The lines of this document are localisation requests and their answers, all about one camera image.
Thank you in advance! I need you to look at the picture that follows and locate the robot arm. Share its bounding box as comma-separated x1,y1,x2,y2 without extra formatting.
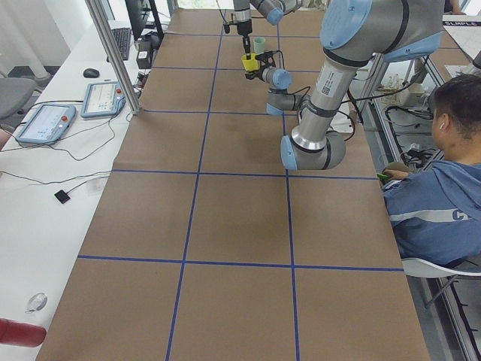
245,1,444,170
224,0,302,59

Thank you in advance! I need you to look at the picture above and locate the green plastic cup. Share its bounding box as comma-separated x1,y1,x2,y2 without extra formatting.
253,37,266,55

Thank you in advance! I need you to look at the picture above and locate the white chair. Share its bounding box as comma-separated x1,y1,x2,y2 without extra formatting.
401,256,481,309

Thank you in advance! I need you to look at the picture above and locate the brown paper table cover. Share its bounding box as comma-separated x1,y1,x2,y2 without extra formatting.
38,10,429,360

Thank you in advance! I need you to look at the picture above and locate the near teach pendant tablet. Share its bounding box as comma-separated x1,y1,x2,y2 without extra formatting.
16,104,77,144

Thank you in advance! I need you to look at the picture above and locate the far teach pendant tablet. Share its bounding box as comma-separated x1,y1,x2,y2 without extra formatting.
80,81,126,118

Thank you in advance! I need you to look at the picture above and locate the black keyboard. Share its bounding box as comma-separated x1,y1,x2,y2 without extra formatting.
111,27,131,61

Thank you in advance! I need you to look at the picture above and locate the small black square pad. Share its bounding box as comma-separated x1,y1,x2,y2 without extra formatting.
54,190,71,204

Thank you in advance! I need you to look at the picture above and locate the black box on table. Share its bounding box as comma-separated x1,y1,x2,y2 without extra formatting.
136,38,153,70

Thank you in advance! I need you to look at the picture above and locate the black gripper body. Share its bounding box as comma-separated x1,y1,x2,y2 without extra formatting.
236,19,252,37
257,60,272,80

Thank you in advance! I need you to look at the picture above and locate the yellow plastic cup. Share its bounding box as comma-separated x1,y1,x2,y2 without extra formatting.
241,53,259,72

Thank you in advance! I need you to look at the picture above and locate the clear plastic piece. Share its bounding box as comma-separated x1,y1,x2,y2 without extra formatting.
25,293,48,314

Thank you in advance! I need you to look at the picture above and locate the black monitor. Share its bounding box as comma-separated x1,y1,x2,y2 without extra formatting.
125,0,164,41

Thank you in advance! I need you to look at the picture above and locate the seated person in blue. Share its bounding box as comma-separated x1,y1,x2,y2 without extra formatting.
379,73,481,268

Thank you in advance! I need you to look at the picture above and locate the teach pendant tablet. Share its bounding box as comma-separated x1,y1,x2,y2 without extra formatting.
80,81,126,118
16,104,77,144

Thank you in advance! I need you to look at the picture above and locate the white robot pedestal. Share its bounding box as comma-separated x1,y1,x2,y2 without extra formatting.
331,102,357,135

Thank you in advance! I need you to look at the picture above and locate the red cylinder bottle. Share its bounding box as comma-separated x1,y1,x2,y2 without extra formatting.
1,318,47,347

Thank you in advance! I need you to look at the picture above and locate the aluminium frame post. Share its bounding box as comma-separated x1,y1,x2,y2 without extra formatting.
85,0,141,115

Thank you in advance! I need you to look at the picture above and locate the green handled tool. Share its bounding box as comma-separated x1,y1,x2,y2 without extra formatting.
377,173,392,183

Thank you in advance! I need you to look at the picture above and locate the black computer mouse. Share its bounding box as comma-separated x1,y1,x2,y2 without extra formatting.
83,68,100,78

